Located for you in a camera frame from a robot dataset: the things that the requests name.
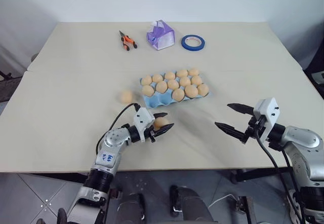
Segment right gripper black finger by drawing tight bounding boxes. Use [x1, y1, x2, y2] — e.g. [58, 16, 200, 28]
[214, 122, 246, 140]
[227, 103, 255, 116]

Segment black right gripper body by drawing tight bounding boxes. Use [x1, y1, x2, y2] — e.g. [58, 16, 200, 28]
[242, 116, 267, 144]

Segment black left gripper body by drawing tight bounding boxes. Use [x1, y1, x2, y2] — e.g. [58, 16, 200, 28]
[145, 122, 159, 143]

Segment blue egg carton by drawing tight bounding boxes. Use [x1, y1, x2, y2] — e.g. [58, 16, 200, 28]
[139, 72, 212, 108]

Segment blue tape roll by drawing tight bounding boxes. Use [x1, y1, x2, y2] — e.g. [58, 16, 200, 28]
[180, 34, 206, 52]

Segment dark rounded shape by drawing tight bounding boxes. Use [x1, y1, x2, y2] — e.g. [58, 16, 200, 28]
[169, 184, 215, 224]
[118, 190, 154, 224]

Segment purple white tissue pack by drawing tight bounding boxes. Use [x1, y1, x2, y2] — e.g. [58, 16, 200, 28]
[146, 19, 176, 51]

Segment orange black pliers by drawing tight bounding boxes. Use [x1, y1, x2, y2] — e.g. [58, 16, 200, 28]
[118, 29, 139, 51]

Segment dark background equipment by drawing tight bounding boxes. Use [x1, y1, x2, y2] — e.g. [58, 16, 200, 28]
[302, 25, 324, 89]

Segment dark metal stand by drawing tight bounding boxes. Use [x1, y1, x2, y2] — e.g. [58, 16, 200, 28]
[0, 68, 27, 104]

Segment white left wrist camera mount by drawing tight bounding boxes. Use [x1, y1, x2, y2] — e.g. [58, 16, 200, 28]
[133, 107, 155, 143]

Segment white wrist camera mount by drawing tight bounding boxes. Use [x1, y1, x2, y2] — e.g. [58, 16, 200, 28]
[253, 97, 281, 140]
[133, 107, 155, 143]

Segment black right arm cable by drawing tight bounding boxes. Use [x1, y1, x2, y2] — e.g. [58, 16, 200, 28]
[255, 129, 308, 224]

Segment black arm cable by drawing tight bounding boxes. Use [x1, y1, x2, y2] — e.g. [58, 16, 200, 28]
[96, 103, 140, 157]
[255, 129, 308, 224]

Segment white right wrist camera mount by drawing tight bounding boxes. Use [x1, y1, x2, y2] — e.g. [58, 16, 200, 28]
[253, 97, 281, 140]

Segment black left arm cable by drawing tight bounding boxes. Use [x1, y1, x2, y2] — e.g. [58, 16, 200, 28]
[96, 103, 140, 157]

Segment black table frame bar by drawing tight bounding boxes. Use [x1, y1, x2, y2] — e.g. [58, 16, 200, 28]
[229, 168, 291, 184]

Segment white floor cable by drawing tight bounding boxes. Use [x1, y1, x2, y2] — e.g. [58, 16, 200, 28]
[209, 193, 235, 207]

